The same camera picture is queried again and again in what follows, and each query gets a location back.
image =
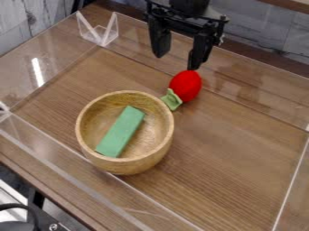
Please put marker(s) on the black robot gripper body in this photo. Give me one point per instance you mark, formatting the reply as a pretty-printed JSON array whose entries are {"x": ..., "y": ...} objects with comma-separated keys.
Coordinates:
[{"x": 186, "y": 17}]

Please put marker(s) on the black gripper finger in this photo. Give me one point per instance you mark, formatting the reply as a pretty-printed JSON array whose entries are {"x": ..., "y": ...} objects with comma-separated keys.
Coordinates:
[
  {"x": 202, "y": 47},
  {"x": 159, "y": 39}
]

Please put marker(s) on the green rectangular block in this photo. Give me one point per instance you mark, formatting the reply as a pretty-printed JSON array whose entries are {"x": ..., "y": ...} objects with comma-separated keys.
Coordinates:
[{"x": 120, "y": 132}]

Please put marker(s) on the light wooden bowl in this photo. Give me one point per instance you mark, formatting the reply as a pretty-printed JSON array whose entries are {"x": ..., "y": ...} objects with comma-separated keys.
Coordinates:
[{"x": 151, "y": 140}]

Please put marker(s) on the red plush strawberry toy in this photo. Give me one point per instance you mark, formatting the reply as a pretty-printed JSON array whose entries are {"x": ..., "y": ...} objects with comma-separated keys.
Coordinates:
[{"x": 183, "y": 89}]

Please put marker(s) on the black metal table leg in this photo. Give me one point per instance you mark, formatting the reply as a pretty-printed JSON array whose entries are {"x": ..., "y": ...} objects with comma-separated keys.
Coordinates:
[{"x": 35, "y": 198}]

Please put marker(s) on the clear acrylic corner bracket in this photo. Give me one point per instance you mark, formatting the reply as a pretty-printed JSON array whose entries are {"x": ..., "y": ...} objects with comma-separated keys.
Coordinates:
[{"x": 99, "y": 34}]

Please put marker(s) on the clear acrylic tray wall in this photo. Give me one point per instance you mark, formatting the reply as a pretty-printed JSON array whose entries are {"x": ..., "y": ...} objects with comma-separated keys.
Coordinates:
[{"x": 235, "y": 172}]

